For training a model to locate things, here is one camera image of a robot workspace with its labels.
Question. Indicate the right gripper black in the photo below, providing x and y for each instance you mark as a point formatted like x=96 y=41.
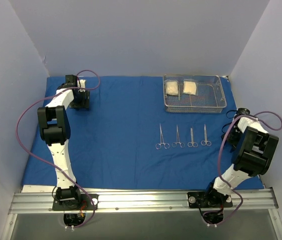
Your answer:
x=230 y=139

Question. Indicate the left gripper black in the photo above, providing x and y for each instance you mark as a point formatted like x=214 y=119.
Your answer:
x=81 y=104

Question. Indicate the small steel scissors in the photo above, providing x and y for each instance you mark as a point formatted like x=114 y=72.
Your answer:
x=205 y=141

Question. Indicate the steel forceps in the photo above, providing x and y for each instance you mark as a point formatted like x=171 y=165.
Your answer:
x=162 y=144
x=192 y=143

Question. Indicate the metal mesh instrument tray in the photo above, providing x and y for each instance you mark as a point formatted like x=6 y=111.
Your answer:
x=210 y=97

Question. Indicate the white gauze pack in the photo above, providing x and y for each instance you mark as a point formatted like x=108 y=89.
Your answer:
x=189 y=87
x=171 y=87

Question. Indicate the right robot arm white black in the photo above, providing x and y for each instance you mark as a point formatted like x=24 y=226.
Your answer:
x=253 y=149

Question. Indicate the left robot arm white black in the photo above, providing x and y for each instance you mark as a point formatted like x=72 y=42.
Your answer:
x=55 y=130

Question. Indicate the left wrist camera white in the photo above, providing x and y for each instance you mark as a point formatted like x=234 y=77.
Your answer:
x=81 y=84

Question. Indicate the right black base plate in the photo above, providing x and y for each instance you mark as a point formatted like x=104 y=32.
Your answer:
x=201 y=199

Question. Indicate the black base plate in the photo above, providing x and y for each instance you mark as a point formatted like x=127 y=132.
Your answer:
x=90 y=201
x=201 y=199

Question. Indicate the aluminium front rail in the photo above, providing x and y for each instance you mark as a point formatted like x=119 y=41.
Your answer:
x=127 y=201

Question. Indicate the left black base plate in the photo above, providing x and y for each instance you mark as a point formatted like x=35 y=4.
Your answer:
x=90 y=201

